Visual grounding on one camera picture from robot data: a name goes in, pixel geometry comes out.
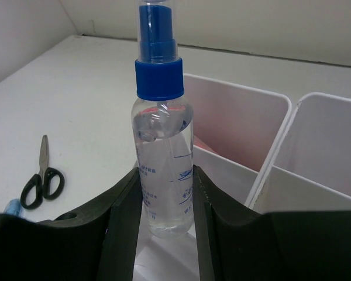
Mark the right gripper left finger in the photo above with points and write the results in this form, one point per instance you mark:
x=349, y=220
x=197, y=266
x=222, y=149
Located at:
x=95, y=241

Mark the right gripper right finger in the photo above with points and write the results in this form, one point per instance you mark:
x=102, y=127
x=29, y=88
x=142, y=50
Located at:
x=237, y=243

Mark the red highlighter pen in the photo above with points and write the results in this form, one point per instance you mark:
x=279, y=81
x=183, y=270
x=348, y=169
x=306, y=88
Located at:
x=199, y=143

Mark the blue capped glue pen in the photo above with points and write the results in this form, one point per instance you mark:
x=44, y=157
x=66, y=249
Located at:
x=162, y=122

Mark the left white compartment container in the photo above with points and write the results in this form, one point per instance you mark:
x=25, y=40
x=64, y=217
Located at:
x=242, y=125

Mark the white compartment container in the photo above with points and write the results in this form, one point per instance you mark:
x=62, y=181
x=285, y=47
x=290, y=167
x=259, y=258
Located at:
x=310, y=169
x=242, y=125

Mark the right white compartment container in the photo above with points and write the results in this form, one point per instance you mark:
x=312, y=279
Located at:
x=310, y=169

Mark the black handled scissors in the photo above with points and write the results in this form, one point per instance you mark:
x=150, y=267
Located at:
x=41, y=181

